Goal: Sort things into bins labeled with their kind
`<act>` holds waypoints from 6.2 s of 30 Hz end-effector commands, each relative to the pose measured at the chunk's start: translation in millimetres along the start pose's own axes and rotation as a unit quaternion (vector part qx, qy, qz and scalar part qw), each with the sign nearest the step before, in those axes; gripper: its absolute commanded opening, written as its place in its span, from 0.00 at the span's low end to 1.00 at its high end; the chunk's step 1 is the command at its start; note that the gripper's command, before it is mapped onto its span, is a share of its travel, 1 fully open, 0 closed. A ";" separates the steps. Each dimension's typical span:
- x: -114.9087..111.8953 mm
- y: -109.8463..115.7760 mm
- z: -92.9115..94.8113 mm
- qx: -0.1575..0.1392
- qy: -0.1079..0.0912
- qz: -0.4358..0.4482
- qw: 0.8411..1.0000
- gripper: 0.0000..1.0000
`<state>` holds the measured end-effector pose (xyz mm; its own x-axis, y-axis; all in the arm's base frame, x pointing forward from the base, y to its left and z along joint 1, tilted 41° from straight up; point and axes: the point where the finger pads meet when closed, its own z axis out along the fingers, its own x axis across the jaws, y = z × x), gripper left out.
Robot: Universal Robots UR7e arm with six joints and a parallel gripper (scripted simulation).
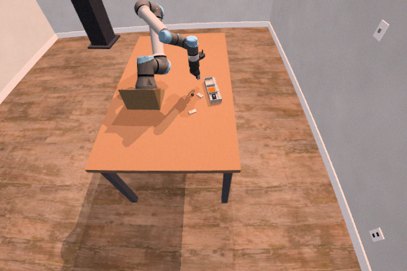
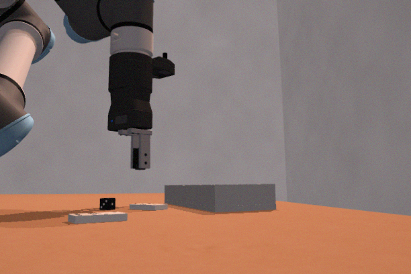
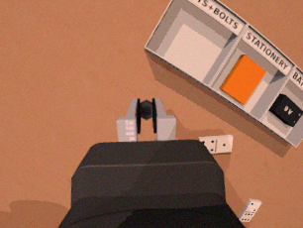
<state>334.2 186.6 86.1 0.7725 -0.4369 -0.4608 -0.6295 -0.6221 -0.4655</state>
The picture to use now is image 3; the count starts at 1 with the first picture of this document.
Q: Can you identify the black 9v battery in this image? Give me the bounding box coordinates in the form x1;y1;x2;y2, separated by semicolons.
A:
269;93;303;127

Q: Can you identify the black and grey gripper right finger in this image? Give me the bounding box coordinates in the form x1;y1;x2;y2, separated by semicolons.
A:
152;98;176;141

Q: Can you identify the grey three-compartment bin rack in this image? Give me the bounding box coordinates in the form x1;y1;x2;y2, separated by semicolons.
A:
145;0;303;148

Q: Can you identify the dark grey hex nut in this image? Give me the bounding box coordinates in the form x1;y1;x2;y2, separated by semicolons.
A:
141;100;152;120

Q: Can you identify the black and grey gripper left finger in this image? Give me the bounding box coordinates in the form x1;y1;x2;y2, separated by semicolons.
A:
117;98;141;142

